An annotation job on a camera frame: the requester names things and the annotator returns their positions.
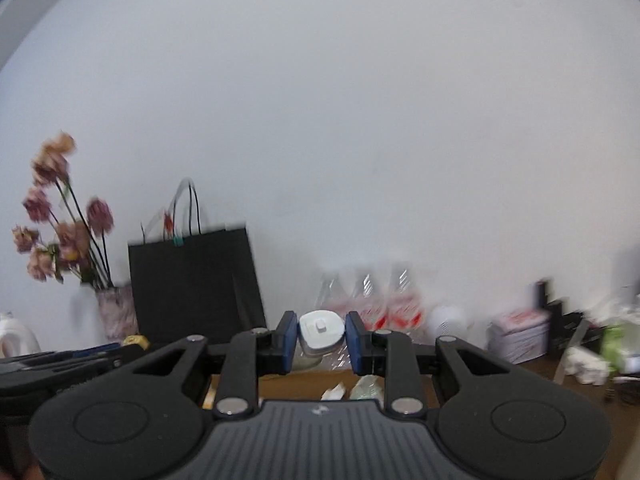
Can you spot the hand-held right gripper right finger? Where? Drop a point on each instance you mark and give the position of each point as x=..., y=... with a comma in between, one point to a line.
x=354, y=342

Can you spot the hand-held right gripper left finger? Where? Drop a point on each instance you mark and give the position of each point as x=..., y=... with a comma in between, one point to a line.
x=289, y=342

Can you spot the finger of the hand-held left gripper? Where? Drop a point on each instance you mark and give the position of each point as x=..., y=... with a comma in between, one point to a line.
x=95, y=357

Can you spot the white bottle cap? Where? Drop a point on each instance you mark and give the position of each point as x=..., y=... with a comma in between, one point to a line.
x=320, y=332

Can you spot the yellow round item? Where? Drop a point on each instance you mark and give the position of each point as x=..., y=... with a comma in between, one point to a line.
x=136, y=342

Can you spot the white detergent bottle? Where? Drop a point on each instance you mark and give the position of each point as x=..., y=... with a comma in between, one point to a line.
x=17, y=337

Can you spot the clear green plastic packet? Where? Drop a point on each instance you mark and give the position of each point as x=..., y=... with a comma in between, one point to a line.
x=367, y=389

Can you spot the patterned flower vase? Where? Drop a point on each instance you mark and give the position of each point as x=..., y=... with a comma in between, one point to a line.
x=117, y=312

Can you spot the white ceramic mug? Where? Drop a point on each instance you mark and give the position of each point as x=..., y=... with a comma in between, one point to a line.
x=450, y=325

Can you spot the black paper bag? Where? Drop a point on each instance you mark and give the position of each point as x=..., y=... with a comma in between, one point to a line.
x=190, y=285

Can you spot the dried pink flowers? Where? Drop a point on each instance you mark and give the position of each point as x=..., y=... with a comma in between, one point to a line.
x=60, y=220

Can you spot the patterned tin box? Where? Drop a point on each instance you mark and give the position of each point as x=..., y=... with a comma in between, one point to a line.
x=520, y=335

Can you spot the black small box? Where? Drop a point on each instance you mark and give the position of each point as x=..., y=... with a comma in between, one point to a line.
x=542, y=305

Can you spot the white crumpled wrapper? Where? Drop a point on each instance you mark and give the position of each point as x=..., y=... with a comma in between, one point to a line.
x=587, y=365

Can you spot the green white pack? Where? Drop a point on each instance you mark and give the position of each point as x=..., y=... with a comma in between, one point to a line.
x=622, y=347

